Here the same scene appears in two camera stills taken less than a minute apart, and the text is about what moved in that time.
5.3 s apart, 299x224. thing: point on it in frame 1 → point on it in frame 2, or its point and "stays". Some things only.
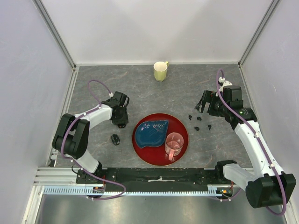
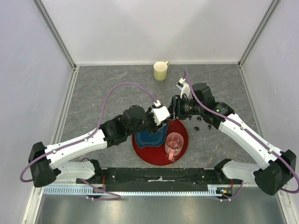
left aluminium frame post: [48, 20] stays
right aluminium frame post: [271, 8] stays
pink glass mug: [174, 143] stays
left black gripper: [124, 120] → [155, 128]
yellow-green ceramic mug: [160, 70] stays
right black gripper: [210, 96] → [175, 108]
